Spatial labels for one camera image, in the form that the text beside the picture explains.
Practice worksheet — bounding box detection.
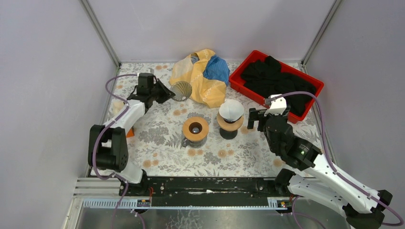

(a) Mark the orange filter holder box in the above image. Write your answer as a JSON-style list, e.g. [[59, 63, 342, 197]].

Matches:
[[110, 101, 135, 138]]

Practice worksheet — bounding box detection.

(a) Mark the blue cloth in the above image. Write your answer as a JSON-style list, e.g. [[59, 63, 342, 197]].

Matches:
[[203, 54, 230, 86]]

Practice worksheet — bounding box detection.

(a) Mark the white paper coffee filter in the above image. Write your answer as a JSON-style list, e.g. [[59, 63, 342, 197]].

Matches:
[[219, 99, 244, 121]]

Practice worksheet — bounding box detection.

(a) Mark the red plastic bin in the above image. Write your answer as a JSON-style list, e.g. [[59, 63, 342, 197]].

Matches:
[[228, 50, 325, 124]]

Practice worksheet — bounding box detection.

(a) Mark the clear grey glass dripper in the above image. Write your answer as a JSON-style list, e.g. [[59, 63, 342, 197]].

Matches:
[[171, 81, 192, 102]]

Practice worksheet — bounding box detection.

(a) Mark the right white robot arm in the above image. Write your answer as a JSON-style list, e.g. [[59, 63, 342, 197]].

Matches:
[[247, 108, 393, 229]]

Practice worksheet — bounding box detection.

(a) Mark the black cloth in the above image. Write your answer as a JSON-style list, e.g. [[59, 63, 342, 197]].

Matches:
[[241, 56, 318, 116]]

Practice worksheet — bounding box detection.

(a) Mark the floral table mat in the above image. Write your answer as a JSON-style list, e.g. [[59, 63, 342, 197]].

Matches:
[[91, 62, 330, 177]]

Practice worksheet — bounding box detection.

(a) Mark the wooden ring holder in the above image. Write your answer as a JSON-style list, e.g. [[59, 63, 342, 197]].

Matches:
[[182, 116, 209, 142], [216, 113, 244, 132]]

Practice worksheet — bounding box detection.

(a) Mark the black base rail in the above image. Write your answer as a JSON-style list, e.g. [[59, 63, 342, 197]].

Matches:
[[119, 176, 291, 208]]

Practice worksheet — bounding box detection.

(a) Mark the yellow cloth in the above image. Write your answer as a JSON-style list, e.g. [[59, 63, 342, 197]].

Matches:
[[169, 49, 227, 108]]

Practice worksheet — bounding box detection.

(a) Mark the clear glass pitcher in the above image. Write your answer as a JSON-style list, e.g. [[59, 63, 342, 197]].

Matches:
[[181, 137, 207, 148]]

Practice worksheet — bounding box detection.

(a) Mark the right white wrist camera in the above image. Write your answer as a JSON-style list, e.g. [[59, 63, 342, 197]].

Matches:
[[264, 94, 290, 117]]

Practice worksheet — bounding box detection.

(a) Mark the dark glass carafe red rim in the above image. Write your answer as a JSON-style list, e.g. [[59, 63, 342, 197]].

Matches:
[[219, 128, 238, 140]]

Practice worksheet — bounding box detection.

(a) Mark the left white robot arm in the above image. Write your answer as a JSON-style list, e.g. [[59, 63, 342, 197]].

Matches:
[[88, 73, 175, 196]]

